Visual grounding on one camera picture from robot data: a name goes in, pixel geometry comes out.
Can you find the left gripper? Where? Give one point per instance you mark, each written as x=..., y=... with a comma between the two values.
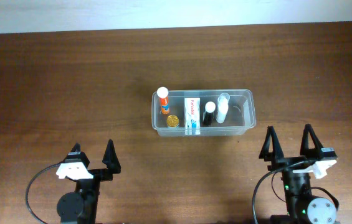
x=111, y=163

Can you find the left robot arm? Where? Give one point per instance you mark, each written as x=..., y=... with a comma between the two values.
x=80, y=206

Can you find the clear plastic container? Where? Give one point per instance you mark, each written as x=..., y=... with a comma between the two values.
x=239, y=118

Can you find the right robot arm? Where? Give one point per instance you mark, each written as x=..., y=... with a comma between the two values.
x=302, y=205

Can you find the black bottle white cap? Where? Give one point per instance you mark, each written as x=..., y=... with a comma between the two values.
x=208, y=114

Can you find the small gold-lidded jar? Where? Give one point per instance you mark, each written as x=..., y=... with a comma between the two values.
x=172, y=121

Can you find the orange effervescent tablet tube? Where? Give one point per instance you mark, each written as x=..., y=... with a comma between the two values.
x=162, y=93

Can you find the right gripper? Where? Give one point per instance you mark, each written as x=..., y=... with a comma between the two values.
x=278, y=156

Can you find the white blue medicine box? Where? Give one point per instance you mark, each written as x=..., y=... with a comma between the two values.
x=192, y=116

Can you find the white spray bottle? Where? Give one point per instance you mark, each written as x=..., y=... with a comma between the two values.
x=222, y=107

